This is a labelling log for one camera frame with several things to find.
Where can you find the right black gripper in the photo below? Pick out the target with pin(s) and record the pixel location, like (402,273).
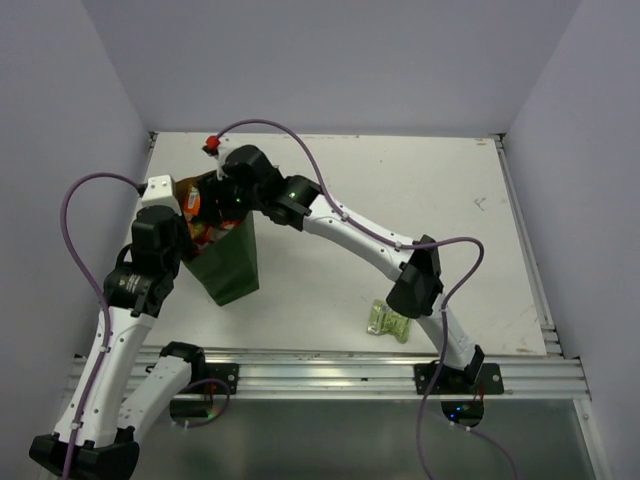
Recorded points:
(211,189)

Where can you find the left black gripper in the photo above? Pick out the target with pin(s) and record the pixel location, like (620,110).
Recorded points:
(180,222)

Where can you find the orange snack packet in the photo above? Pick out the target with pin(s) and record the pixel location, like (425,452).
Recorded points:
(202,232)

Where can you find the green paper bag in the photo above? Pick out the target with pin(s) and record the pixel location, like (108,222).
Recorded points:
(227,269)

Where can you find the green candy packet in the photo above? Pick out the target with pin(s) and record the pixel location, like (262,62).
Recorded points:
(385,321)

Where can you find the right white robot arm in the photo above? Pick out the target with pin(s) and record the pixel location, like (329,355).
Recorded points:
(245,180)

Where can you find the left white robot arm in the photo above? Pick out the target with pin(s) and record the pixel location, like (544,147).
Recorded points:
(101,431)

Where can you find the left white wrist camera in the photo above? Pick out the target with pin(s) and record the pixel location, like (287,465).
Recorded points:
(161,191)

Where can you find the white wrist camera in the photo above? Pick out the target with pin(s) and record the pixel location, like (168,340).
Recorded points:
(219,149)
(161,191)

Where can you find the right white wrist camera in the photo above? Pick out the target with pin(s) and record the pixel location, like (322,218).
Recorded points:
(219,149)

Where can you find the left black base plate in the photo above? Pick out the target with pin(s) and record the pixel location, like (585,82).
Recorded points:
(208,379)

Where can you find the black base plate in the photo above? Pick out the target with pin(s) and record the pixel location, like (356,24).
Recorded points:
(208,379)
(453,382)

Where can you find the aluminium front rail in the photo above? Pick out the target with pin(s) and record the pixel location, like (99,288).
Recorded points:
(306,375)

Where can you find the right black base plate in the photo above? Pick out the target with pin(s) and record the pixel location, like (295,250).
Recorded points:
(453,382)

